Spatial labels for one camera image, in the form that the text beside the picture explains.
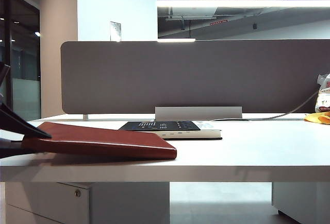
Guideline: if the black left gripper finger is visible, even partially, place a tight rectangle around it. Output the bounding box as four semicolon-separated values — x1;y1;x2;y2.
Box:
0;137;26;159
0;102;53;140

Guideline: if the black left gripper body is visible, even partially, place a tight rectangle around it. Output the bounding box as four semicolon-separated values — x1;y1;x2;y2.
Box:
0;62;11;91

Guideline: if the red leather-cover book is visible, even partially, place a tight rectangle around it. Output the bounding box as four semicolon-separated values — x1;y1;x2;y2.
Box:
21;122;177;161

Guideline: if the black book with white print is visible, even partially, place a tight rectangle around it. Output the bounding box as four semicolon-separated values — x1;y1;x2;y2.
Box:
118;120;223;141

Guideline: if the dark-framed glass door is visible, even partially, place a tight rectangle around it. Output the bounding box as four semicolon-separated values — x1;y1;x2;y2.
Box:
0;0;42;126

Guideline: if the white drawer cabinet with lock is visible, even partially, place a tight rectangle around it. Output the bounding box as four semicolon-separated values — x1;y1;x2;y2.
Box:
4;182;170;224

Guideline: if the grey-brown desk partition panel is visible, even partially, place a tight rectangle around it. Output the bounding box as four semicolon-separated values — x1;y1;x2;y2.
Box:
60;39;330;115

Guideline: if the short ceiling light strip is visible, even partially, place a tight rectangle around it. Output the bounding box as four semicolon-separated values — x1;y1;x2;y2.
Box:
157;38;196;43

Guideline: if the long ceiling light strip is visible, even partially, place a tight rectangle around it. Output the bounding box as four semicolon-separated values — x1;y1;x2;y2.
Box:
157;0;330;8

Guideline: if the plain white cabinet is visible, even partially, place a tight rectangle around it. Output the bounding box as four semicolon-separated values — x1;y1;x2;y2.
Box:
272;182;330;224

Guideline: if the yellow cloth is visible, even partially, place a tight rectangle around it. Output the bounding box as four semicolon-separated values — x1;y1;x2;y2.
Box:
303;111;330;125

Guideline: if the cream snack package red band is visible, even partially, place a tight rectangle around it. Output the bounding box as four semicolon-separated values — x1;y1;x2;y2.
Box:
315;87;330;113

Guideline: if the clear plastic bag red print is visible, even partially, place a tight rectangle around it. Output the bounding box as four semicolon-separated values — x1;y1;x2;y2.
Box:
317;73;330;90

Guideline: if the silver wall plate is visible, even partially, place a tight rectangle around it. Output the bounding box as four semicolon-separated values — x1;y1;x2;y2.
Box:
109;21;122;42

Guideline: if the white metal cable flap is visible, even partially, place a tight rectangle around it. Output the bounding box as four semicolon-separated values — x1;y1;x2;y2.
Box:
155;106;243;122

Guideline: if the grey cable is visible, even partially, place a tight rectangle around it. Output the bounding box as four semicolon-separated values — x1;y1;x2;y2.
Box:
210;90;320;122

